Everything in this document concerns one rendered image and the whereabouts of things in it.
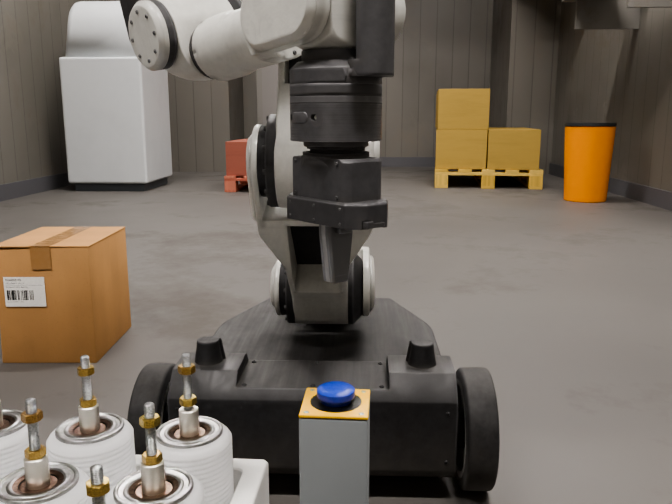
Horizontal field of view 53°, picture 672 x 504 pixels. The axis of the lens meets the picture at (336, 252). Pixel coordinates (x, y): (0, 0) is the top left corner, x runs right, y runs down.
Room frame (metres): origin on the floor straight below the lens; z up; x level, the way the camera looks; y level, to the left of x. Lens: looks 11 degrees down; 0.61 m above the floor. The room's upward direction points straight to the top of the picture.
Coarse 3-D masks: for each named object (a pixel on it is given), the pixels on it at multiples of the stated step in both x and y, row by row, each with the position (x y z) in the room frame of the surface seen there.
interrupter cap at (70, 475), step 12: (60, 468) 0.63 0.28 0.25; (72, 468) 0.62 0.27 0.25; (0, 480) 0.60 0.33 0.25; (12, 480) 0.60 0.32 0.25; (24, 480) 0.61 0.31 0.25; (60, 480) 0.60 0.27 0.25; (72, 480) 0.60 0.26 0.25; (0, 492) 0.58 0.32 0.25; (12, 492) 0.58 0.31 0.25; (24, 492) 0.59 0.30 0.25; (36, 492) 0.59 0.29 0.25; (48, 492) 0.58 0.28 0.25; (60, 492) 0.58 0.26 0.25
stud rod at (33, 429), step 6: (30, 402) 0.60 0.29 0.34; (30, 408) 0.60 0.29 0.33; (36, 408) 0.60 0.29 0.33; (30, 426) 0.60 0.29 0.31; (36, 426) 0.60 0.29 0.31; (30, 432) 0.60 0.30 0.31; (36, 432) 0.60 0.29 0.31; (30, 438) 0.60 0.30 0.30; (36, 438) 0.60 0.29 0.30; (30, 444) 0.60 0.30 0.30; (36, 444) 0.60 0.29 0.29; (30, 450) 0.60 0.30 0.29
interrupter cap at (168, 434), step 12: (204, 420) 0.74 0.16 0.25; (216, 420) 0.73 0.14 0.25; (156, 432) 0.70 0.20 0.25; (168, 432) 0.71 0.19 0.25; (204, 432) 0.71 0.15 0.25; (216, 432) 0.71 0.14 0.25; (168, 444) 0.68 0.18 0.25; (180, 444) 0.67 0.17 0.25; (192, 444) 0.68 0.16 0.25; (204, 444) 0.68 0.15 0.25
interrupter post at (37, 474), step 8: (24, 464) 0.59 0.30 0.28; (32, 464) 0.59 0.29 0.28; (40, 464) 0.59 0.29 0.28; (48, 464) 0.60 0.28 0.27; (32, 472) 0.59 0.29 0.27; (40, 472) 0.59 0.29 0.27; (48, 472) 0.60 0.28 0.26; (32, 480) 0.59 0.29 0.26; (40, 480) 0.59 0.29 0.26; (48, 480) 0.60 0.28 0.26; (32, 488) 0.59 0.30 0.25; (40, 488) 0.59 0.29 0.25
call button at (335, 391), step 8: (328, 384) 0.66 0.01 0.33; (336, 384) 0.66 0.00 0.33; (344, 384) 0.66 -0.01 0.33; (320, 392) 0.64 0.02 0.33; (328, 392) 0.64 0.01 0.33; (336, 392) 0.64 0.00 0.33; (344, 392) 0.64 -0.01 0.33; (352, 392) 0.65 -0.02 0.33; (328, 400) 0.64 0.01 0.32; (336, 400) 0.63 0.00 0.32; (344, 400) 0.64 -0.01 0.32
